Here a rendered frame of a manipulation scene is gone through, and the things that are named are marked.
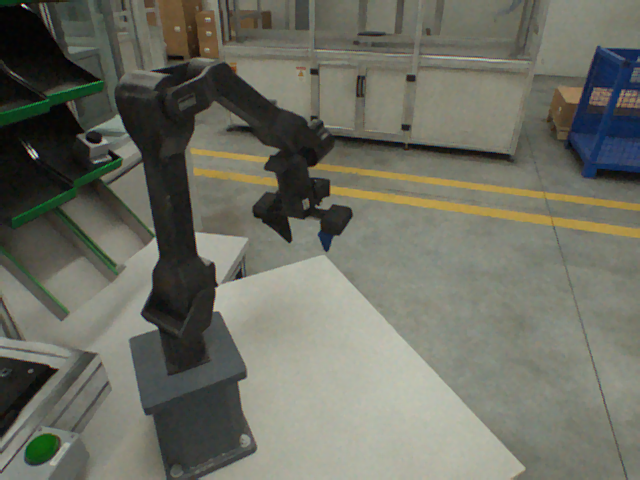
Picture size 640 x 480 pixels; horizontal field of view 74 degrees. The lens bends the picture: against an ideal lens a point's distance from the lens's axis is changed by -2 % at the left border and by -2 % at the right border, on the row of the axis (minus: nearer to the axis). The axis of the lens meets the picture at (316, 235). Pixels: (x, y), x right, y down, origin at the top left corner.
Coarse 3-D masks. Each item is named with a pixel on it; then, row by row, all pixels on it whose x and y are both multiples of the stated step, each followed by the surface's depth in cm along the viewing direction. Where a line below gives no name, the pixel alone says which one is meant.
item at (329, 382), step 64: (320, 256) 122; (256, 320) 100; (320, 320) 100; (384, 320) 100; (256, 384) 84; (320, 384) 84; (384, 384) 84; (128, 448) 73; (320, 448) 73; (384, 448) 73; (448, 448) 73
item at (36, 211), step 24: (0, 144) 81; (24, 144) 78; (0, 168) 78; (24, 168) 80; (0, 192) 74; (24, 192) 76; (48, 192) 78; (72, 192) 79; (0, 216) 70; (24, 216) 71
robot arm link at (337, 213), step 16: (272, 192) 84; (288, 192) 74; (304, 192) 75; (256, 208) 81; (272, 208) 82; (288, 208) 77; (304, 208) 76; (336, 208) 77; (320, 224) 76; (336, 224) 74
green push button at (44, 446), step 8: (32, 440) 62; (40, 440) 62; (48, 440) 62; (56, 440) 62; (32, 448) 61; (40, 448) 61; (48, 448) 61; (32, 456) 60; (40, 456) 60; (48, 456) 60
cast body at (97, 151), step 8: (80, 136) 85; (88, 136) 85; (96, 136) 85; (80, 144) 85; (88, 144) 84; (96, 144) 85; (104, 144) 87; (80, 152) 86; (88, 152) 85; (96, 152) 86; (104, 152) 88; (80, 160) 87; (88, 160) 86; (96, 160) 87; (104, 160) 88; (88, 168) 87; (96, 168) 87
